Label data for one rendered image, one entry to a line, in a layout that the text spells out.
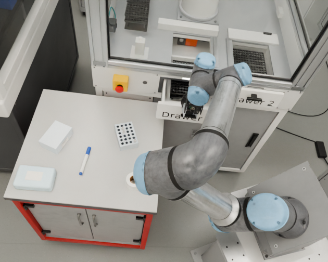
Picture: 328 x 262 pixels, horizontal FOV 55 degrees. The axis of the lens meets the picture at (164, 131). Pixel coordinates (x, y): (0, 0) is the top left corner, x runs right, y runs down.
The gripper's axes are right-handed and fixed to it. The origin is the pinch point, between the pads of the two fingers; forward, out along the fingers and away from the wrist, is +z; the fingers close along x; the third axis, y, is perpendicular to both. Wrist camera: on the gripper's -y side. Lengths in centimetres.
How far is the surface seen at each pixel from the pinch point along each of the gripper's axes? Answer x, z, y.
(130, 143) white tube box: -24.4, 10.8, 13.0
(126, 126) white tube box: -27.5, 10.9, 3.6
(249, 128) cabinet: 41, 32, -19
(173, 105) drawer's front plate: -7.4, -2.2, -1.5
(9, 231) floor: -94, 91, 36
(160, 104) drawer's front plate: -13.4, -2.1, -1.3
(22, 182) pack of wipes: -65, 10, 37
